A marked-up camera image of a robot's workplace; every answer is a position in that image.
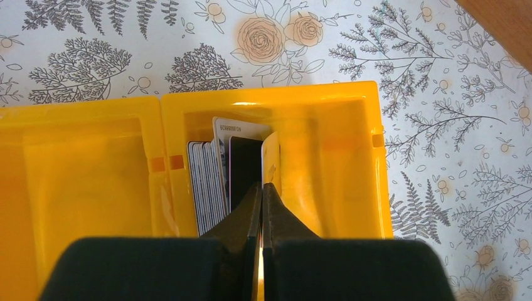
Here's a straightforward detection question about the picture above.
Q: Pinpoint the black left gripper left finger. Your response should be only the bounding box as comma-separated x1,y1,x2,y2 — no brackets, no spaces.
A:
40,183,262,300

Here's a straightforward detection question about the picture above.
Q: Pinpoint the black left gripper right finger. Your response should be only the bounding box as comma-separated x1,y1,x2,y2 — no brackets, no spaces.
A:
262,183,454,300

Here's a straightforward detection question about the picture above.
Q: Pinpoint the gold credit card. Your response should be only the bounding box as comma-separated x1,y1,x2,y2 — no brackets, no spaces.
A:
261,132,282,195

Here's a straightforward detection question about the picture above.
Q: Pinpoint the white credit card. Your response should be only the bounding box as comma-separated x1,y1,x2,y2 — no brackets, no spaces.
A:
211,117,272,213

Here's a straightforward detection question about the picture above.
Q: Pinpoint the yellow plastic bin right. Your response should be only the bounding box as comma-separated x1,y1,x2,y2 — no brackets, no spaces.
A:
160,81,394,301

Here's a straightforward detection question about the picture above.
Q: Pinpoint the yellow plastic bin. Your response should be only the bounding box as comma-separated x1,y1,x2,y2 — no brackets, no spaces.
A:
160,81,394,301
1,97,173,300

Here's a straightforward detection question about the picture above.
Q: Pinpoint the yellow plastic bin middle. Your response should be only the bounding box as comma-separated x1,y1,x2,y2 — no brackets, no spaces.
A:
1,97,173,300

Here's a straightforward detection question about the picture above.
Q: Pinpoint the floral table mat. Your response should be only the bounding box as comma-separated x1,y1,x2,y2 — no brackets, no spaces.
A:
1,1,531,300

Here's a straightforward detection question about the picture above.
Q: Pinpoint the brown wooden tray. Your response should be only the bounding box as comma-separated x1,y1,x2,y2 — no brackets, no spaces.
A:
457,0,531,71

